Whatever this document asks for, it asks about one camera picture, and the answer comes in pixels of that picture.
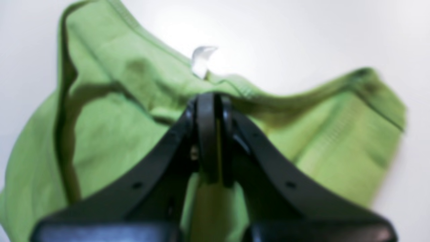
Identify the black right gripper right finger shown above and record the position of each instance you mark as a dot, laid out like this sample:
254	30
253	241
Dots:
284	204

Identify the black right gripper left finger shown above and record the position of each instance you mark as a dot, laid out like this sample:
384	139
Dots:
146	203

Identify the green T-shirt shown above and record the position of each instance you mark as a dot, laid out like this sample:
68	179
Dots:
120	89

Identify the white garment care label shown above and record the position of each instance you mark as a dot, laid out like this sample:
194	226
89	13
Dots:
200	59

